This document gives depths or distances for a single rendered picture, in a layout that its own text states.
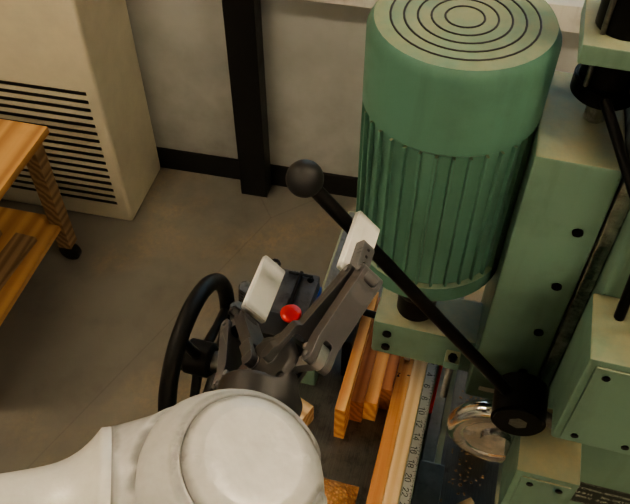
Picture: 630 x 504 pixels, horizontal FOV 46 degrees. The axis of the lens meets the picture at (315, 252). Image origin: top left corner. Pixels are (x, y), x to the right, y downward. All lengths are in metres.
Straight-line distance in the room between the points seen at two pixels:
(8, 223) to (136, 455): 2.13
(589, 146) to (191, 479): 0.50
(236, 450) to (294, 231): 2.19
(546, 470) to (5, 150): 1.70
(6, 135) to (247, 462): 1.94
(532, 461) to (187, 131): 2.01
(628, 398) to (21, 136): 1.81
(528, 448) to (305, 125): 1.76
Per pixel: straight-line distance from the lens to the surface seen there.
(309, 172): 0.66
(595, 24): 0.70
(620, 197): 0.73
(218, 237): 2.55
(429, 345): 1.01
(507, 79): 0.66
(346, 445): 1.08
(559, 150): 0.72
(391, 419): 1.06
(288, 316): 1.05
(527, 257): 0.80
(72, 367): 2.32
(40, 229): 2.45
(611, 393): 0.76
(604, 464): 1.05
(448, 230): 0.77
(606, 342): 0.74
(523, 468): 0.90
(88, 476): 0.42
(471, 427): 0.96
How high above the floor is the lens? 1.87
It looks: 49 degrees down
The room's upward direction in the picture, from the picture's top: straight up
